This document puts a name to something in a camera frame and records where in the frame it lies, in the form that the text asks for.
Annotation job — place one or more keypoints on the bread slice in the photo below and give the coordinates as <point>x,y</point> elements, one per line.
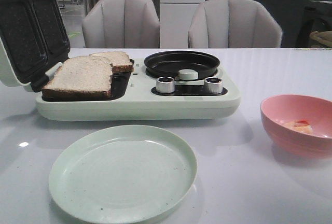
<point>81,78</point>
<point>120,61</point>

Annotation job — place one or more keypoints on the pink bowl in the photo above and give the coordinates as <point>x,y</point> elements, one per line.
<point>279,109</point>

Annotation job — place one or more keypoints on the orange shrimp pieces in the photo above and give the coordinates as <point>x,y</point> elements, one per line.
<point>302,126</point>

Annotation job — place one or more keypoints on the mint green sandwich maker lid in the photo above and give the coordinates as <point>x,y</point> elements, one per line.
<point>34,42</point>

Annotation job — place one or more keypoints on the mint green breakfast maker base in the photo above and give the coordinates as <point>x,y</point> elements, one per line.
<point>134,97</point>

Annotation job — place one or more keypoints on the left silver control knob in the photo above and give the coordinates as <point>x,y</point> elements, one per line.
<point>165,85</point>

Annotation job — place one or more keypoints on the silver control knob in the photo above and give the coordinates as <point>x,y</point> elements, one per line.
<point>165,85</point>
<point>213,85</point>

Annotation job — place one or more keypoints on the black round frying pan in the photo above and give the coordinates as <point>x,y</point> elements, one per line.
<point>168,63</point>

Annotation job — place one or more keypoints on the right silver control knob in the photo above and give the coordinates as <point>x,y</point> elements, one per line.
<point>213,85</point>

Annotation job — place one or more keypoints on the mint green round plate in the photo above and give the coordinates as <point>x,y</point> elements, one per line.
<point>123,174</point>

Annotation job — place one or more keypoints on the left grey upholstered chair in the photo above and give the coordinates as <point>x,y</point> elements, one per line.
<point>122,24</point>

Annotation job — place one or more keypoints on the grey upholstered chair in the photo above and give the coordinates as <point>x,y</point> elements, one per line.
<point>233,24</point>
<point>122,24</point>

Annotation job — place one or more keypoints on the right grey upholstered chair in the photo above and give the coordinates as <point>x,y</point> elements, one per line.
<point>233,24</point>

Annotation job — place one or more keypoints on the white cabinet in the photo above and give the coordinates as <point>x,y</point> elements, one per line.
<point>175,20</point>

